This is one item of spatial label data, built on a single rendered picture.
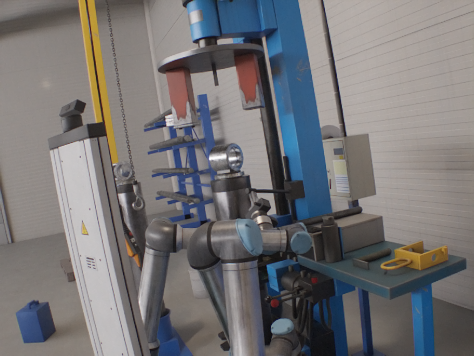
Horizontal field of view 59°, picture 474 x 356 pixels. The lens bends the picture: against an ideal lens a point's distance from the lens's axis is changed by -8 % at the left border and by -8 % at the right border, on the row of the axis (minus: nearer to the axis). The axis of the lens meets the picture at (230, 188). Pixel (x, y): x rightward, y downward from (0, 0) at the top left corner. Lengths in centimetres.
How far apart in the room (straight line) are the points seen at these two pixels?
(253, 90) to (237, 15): 44
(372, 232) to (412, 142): 197
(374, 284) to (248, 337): 56
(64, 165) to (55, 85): 1157
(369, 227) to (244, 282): 100
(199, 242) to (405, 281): 77
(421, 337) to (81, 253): 134
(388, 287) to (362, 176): 136
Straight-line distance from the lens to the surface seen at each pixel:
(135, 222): 356
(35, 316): 484
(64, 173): 158
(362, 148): 293
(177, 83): 245
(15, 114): 1308
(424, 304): 186
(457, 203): 385
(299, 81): 253
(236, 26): 250
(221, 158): 235
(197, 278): 507
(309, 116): 253
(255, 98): 234
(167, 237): 177
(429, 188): 405
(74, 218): 157
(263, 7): 255
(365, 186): 295
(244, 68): 236
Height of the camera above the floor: 166
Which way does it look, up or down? 6 degrees down
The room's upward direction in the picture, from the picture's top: 9 degrees counter-clockwise
